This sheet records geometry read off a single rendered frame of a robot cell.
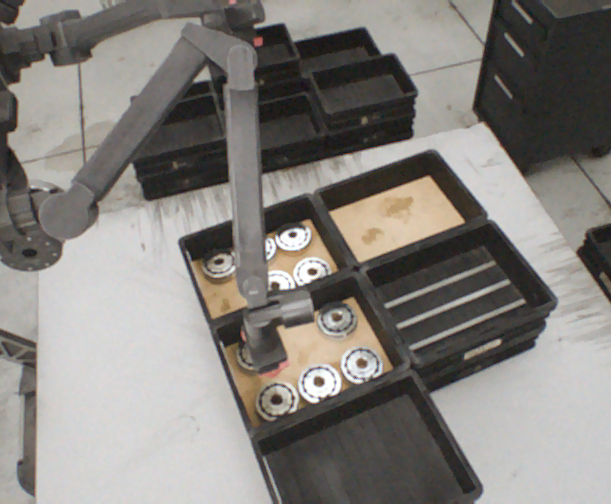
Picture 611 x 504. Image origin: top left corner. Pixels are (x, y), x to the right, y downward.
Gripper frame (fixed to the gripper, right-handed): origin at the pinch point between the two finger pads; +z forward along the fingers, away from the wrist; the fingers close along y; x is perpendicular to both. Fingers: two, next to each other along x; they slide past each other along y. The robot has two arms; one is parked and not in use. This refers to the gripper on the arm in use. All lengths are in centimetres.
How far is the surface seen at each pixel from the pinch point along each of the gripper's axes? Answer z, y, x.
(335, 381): 20.0, -0.7, -14.9
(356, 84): 56, 142, -86
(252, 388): 23.4, 6.7, 3.8
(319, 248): 23, 40, -27
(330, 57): 67, 180, -90
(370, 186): 18, 51, -48
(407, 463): 22.7, -23.7, -22.5
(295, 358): 23.1, 10.1, -8.7
